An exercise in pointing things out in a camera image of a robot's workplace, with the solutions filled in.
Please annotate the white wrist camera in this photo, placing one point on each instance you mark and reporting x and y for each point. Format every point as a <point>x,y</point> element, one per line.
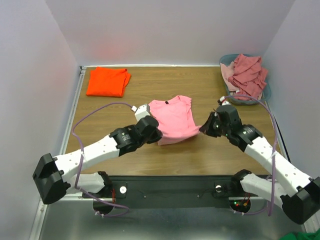
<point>141,111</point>
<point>223,101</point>

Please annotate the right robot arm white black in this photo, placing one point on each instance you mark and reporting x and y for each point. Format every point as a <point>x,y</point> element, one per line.
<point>294,191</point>

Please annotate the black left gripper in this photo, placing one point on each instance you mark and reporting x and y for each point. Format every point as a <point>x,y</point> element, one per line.
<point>157,136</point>

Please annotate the green cloth at corner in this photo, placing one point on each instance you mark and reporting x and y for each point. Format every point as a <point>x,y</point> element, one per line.
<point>302,236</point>

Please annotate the folded orange t shirt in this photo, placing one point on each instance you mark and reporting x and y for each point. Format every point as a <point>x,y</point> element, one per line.
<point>106,82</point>

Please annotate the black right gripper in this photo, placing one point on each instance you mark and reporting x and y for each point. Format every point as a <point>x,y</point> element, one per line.
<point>211,124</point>

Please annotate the left aluminium frame rail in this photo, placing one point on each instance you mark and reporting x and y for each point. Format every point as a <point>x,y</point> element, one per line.
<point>71,112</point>

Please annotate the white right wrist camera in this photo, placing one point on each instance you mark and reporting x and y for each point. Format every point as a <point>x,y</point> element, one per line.
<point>223,101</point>

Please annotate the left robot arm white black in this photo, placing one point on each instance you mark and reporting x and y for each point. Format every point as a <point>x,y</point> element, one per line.
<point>118,143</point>

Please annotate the light pink t shirt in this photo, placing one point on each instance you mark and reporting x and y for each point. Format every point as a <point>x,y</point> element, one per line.
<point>175,119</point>

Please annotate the blue plastic laundry basket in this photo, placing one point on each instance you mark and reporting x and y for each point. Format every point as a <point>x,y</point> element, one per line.
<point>266,94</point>

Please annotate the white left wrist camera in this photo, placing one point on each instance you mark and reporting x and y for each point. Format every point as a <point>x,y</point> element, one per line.
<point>141,111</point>

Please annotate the dusty rose t shirt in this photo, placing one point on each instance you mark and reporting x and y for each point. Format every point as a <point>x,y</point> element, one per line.
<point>249,77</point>

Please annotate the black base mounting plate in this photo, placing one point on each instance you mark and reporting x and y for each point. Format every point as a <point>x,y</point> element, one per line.
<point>190,191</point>

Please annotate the pale pink garment in basket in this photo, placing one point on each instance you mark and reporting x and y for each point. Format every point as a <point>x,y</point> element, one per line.
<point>227,71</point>

